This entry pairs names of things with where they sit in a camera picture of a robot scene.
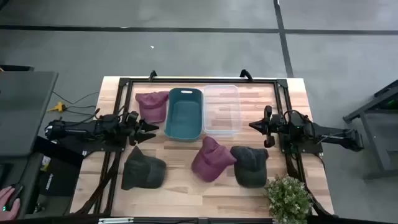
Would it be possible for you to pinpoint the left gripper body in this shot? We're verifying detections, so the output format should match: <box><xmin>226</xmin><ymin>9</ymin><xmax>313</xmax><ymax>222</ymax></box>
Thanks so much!
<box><xmin>123</xmin><ymin>111</ymin><xmax>144</xmax><ymax>146</ymax></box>

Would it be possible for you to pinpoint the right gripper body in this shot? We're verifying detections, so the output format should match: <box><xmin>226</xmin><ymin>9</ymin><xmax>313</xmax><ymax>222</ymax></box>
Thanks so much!
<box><xmin>263</xmin><ymin>105</ymin><xmax>285</xmax><ymax>149</ymax></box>

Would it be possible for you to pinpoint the maroon baseball cap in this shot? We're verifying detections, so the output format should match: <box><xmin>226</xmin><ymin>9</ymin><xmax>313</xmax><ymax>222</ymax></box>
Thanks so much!
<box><xmin>135</xmin><ymin>91</ymin><xmax>170</xmax><ymax>124</ymax></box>
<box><xmin>190</xmin><ymin>136</ymin><xmax>238</xmax><ymax>183</ymax></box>

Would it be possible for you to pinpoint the dark grey baseball cap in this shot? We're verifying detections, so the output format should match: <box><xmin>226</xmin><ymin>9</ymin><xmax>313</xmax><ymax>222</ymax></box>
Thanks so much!
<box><xmin>229</xmin><ymin>145</ymin><xmax>270</xmax><ymax>189</ymax></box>
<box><xmin>121</xmin><ymin>145</ymin><xmax>167</xmax><ymax>191</ymax></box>

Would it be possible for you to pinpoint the teal plastic bin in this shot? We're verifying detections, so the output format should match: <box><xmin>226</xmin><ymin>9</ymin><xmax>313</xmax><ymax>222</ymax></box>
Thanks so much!
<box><xmin>164</xmin><ymin>87</ymin><xmax>205</xmax><ymax>142</ymax></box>

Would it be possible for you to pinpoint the clear plastic bin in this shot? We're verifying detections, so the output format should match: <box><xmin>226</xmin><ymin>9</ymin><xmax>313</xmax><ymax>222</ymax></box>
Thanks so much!
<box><xmin>202</xmin><ymin>84</ymin><xmax>243</xmax><ymax>138</ymax></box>

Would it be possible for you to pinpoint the green potted plant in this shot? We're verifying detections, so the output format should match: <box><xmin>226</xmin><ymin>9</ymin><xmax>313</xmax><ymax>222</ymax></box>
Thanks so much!
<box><xmin>264</xmin><ymin>174</ymin><xmax>313</xmax><ymax>224</ymax></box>

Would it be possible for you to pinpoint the yellow power plug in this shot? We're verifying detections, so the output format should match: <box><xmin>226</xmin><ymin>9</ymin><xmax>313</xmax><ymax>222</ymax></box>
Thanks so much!
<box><xmin>46</xmin><ymin>101</ymin><xmax>67</xmax><ymax>113</ymax></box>

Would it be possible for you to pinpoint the black equipment box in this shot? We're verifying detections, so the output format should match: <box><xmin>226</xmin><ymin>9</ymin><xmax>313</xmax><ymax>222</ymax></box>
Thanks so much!
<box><xmin>33</xmin><ymin>135</ymin><xmax>85</xmax><ymax>197</ymax></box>

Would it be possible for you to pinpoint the grey metal cart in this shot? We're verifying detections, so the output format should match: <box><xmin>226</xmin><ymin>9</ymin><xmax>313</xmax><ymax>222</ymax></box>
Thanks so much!
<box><xmin>343</xmin><ymin>79</ymin><xmax>398</xmax><ymax>181</ymax></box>

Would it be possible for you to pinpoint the dark grey low desk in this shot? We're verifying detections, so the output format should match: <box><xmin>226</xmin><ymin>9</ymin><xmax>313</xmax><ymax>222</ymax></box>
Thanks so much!
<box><xmin>0</xmin><ymin>152</ymin><xmax>44</xmax><ymax>220</ymax></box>

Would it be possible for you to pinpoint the black computer mouse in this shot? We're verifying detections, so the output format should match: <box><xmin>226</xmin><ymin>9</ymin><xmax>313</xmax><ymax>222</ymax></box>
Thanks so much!
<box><xmin>3</xmin><ymin>183</ymin><xmax>24</xmax><ymax>212</ymax></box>

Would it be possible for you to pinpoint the person's hand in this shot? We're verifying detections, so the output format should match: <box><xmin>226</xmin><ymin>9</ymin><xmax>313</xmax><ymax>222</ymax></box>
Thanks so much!
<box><xmin>0</xmin><ymin>185</ymin><xmax>21</xmax><ymax>221</ymax></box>

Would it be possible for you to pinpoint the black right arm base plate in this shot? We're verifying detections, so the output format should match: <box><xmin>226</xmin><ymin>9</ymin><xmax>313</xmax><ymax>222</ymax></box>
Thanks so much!
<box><xmin>279</xmin><ymin>136</ymin><xmax>324</xmax><ymax>155</ymax></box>

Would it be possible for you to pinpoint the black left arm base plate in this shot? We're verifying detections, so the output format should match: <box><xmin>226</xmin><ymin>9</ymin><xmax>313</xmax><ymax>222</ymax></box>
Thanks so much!
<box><xmin>57</xmin><ymin>136</ymin><xmax>127</xmax><ymax>157</ymax></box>

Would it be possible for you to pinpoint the black floor cable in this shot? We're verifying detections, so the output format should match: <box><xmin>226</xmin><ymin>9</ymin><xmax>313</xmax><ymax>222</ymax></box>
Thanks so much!
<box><xmin>52</xmin><ymin>91</ymin><xmax>101</xmax><ymax>123</ymax></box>

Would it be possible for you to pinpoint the black aluminium frame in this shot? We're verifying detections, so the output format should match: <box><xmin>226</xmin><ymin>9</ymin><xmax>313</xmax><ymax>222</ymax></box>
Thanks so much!
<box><xmin>70</xmin><ymin>68</ymin><xmax>335</xmax><ymax>220</ymax></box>

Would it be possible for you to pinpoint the silver aluminium bracket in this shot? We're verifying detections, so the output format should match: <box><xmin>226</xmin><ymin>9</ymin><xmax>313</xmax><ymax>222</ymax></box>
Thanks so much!
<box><xmin>98</xmin><ymin>217</ymin><xmax>134</xmax><ymax>224</ymax></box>

